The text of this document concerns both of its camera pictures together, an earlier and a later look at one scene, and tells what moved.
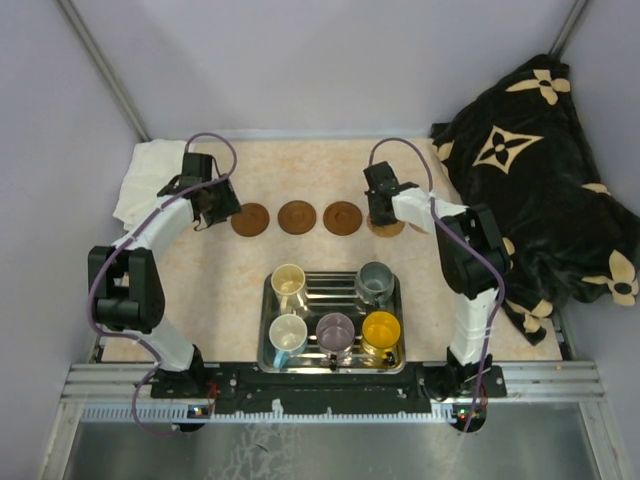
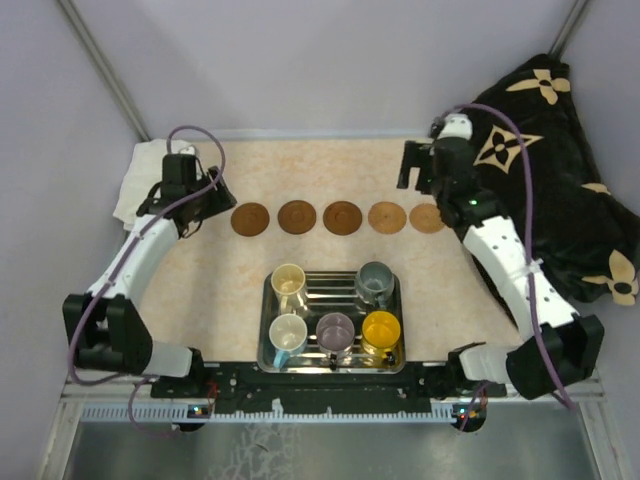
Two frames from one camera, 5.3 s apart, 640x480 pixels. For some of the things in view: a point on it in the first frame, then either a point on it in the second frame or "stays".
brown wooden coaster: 297,217 stays
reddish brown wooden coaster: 342,218 stays
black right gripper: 377,220 to 417,156
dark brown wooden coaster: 252,222 stays
